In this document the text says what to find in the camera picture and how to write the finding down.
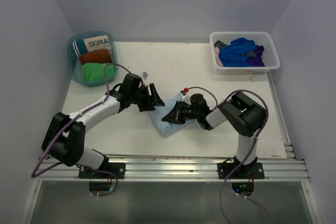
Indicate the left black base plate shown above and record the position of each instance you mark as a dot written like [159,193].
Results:
[106,171]

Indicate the purple towel in basket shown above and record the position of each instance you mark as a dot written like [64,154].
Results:
[257,61]

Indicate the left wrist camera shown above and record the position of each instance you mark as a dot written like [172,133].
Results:
[144,75]

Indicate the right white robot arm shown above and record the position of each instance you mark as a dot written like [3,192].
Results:
[244,114]

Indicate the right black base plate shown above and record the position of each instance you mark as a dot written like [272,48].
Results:
[253,170]

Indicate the white plastic basket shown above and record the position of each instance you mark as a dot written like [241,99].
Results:
[270,56]

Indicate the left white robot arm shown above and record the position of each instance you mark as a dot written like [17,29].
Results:
[65,138]

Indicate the Dora printed rolled towel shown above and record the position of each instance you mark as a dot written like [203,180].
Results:
[83,46]

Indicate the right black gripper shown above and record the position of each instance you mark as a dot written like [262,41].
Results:
[175,116]

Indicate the blue plastic tub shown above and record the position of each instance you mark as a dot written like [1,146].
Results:
[75,66]

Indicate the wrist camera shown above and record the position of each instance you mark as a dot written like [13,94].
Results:
[184,95]
[144,75]

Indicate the pink towel in basket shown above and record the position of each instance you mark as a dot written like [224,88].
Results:
[218,61]

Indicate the green microfiber towel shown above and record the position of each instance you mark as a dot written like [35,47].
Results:
[97,71]

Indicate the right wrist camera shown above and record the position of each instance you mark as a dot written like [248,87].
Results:
[184,95]

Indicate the light blue towel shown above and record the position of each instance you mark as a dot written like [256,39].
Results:
[167,129]

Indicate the dark grey towel in basket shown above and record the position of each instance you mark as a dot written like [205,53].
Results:
[219,44]

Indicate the brown rolled towel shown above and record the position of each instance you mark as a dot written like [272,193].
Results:
[97,56]

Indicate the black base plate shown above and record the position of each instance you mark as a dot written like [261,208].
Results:
[106,171]
[253,170]

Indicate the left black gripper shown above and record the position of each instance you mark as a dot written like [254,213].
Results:
[149,103]

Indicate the dark blue towel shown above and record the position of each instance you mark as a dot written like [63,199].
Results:
[234,55]

